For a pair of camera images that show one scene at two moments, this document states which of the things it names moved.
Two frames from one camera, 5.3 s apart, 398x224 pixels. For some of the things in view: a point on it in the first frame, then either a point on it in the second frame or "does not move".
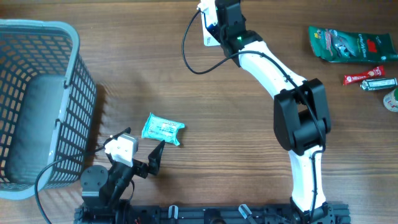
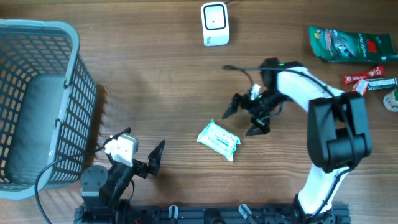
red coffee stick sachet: x=352 y=78 does not move
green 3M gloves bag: x=344 y=46 does not move
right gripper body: x=221 y=30 -> x=261 y=106
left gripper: x=142 y=170 does not move
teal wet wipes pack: x=161 y=129 -> x=220 y=139
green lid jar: x=390 y=100 does not move
